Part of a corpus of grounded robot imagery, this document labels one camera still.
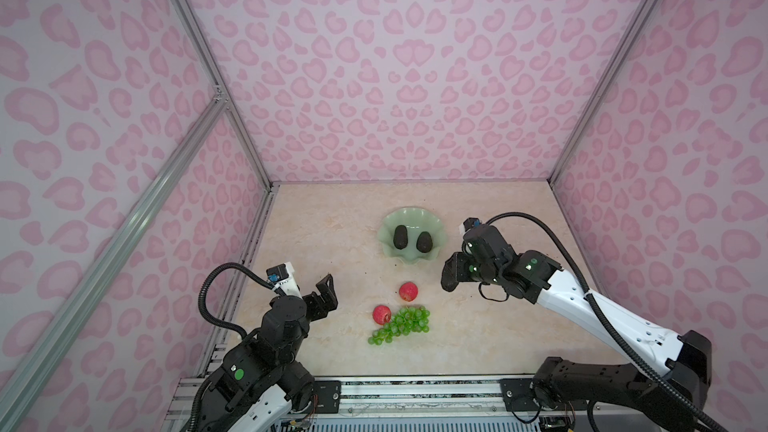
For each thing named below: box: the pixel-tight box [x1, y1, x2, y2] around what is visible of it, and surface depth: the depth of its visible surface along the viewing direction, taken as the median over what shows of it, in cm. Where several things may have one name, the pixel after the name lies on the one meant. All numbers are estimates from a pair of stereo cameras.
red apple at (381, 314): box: [372, 304, 391, 326], surface depth 84 cm
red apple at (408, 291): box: [399, 281, 419, 302], surface depth 89 cm
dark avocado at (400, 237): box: [393, 225, 408, 250], surface depth 102 cm
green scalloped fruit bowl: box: [378, 206, 447, 265], surface depth 105 cm
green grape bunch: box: [368, 306, 430, 345], surface depth 83 cm
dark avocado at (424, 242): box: [416, 231, 433, 253], surface depth 100 cm
